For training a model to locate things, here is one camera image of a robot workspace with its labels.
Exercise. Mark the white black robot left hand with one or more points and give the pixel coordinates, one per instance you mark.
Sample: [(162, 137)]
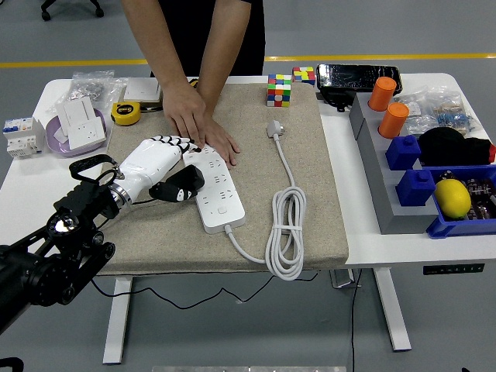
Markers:
[(149, 164)]

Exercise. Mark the person's right hand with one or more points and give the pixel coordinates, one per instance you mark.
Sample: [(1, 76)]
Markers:
[(186, 110)]

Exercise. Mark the person's left hand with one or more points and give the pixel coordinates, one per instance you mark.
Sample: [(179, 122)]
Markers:
[(224, 143)]

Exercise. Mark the black plug adapter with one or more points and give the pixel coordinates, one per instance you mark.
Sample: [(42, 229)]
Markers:
[(190, 176)]

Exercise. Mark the white power strip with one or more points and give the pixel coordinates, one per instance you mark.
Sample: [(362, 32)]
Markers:
[(224, 209)]

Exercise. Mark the person's right forearm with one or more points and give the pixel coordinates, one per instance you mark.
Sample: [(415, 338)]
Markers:
[(155, 42)]

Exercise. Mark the person's left forearm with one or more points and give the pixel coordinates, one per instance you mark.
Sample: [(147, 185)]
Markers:
[(224, 38)]

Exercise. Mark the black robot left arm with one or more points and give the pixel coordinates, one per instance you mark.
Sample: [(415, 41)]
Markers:
[(50, 255)]

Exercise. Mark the small yellow object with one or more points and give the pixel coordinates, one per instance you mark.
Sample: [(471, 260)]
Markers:
[(193, 82)]

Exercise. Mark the dark shiny metal piece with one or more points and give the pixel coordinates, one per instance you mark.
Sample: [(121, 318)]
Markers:
[(151, 107)]

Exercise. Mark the grey-brown mat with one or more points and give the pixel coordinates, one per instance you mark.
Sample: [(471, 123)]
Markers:
[(252, 174)]

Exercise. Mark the yellow tape measure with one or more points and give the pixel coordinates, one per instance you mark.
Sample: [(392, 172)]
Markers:
[(126, 114)]

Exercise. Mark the large colourful puzzle cube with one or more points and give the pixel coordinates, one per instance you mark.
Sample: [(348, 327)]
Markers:
[(279, 91)]

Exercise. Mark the person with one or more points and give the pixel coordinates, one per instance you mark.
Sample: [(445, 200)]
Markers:
[(193, 31)]

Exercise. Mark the white socket back panel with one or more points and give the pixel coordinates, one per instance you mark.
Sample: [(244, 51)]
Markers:
[(75, 112)]

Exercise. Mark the purple plate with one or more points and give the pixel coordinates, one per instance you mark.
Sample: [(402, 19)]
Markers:
[(58, 145)]

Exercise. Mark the plastic bag of metal parts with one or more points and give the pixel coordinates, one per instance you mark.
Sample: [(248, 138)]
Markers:
[(91, 91)]

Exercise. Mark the white table leg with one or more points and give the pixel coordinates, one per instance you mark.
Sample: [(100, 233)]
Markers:
[(118, 317), (393, 310)]

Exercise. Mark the black table control panel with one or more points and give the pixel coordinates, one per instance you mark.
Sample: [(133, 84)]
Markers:
[(453, 269)]

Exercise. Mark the small colourful puzzle cube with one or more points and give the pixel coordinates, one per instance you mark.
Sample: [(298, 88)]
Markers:
[(303, 75)]

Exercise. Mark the white circuit breaker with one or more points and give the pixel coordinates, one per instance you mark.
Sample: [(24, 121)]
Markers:
[(21, 137)]

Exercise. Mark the blue plastic bin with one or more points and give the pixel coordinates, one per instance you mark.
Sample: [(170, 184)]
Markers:
[(445, 228)]

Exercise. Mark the black glossy phone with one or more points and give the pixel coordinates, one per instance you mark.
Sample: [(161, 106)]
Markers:
[(358, 77)]

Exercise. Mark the black office chair base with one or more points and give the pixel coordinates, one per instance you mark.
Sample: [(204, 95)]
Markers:
[(73, 5)]

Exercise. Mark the orange cylinder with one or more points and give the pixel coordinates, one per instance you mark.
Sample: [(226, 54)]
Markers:
[(393, 120), (381, 93)]

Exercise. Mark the yellow lemon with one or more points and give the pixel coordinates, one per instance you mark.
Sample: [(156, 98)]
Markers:
[(452, 199)]

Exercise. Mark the grey stepped block base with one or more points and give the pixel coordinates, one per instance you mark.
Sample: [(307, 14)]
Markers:
[(387, 209)]

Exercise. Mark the blue square block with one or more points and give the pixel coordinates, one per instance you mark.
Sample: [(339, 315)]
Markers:
[(403, 153), (414, 188)]

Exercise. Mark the clear bag of small parts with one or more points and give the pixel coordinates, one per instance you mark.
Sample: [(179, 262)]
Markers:
[(416, 116)]

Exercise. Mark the black cloth with red patch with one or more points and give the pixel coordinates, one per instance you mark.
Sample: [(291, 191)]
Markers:
[(445, 145)]

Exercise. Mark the plastic bag of clips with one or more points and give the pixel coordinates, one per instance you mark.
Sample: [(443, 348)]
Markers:
[(457, 114)]

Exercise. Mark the white flat switch plate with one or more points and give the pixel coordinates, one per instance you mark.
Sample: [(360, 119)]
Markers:
[(141, 91)]

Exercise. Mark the white wall socket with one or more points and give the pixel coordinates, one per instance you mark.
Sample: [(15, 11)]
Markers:
[(89, 135)]

